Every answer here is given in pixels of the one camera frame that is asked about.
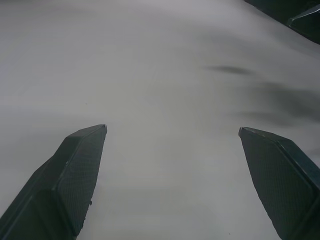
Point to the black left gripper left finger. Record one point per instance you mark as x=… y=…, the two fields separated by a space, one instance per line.
x=62 y=185

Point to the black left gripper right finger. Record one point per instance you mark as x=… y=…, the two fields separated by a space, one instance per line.
x=282 y=185

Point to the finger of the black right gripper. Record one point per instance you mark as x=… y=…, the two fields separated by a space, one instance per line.
x=306 y=15

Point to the dark object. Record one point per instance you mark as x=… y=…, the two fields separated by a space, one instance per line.
x=268 y=10

